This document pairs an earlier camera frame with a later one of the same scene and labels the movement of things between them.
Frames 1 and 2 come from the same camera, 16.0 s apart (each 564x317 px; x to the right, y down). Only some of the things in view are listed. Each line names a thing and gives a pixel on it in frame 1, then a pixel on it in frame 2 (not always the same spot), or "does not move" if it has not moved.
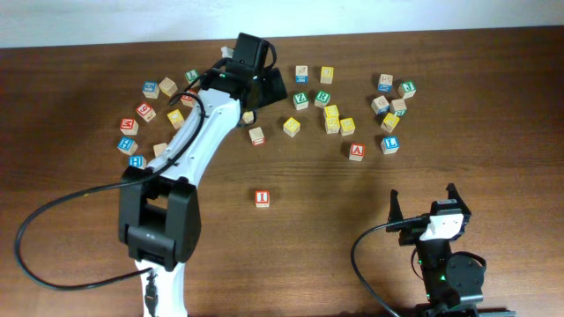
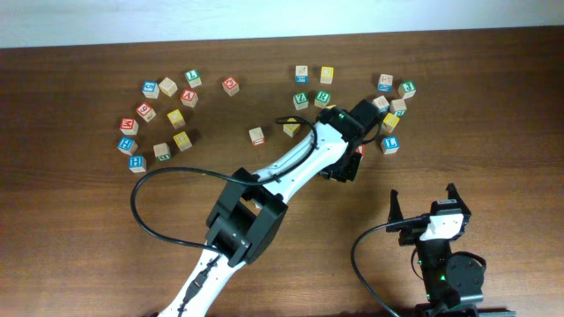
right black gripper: [411, 233] does not move
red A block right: [357, 151] does not move
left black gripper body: [273, 88] to [345, 171]
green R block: [322, 99] does not move
